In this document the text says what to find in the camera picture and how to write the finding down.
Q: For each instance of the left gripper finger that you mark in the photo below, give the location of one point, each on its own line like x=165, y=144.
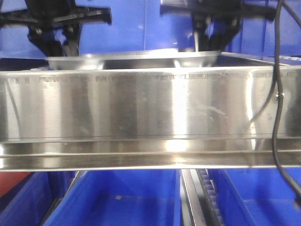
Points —
x=46, y=42
x=71, y=44

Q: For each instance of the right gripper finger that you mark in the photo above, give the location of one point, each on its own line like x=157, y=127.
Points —
x=223, y=33
x=201, y=39

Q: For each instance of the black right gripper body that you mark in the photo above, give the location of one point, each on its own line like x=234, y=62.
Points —
x=218, y=9

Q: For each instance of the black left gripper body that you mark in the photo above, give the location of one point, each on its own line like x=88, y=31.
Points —
x=53, y=14

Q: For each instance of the silver metal tray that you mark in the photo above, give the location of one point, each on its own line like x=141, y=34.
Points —
x=135, y=60

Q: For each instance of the blue crate upper right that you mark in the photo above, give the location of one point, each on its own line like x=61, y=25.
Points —
x=257, y=37

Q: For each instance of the blue bin upper left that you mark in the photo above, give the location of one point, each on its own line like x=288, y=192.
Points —
x=136, y=25

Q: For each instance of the blue bin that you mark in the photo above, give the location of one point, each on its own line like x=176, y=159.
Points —
x=136, y=25
x=140, y=197
x=29, y=201
x=254, y=197

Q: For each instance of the blue bin lower middle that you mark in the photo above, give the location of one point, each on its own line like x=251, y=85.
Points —
x=140, y=197

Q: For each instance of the blue bin lower left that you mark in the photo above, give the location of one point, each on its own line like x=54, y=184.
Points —
x=29, y=201

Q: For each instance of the blue bin lower right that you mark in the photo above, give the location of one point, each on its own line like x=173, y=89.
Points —
x=254, y=197

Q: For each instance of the roller track divider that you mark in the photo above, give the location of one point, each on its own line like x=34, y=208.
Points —
x=199, y=201

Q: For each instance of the rail screw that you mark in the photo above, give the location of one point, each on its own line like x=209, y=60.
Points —
x=279, y=96

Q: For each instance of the stainless steel shelf rail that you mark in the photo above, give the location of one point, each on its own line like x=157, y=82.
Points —
x=159, y=118

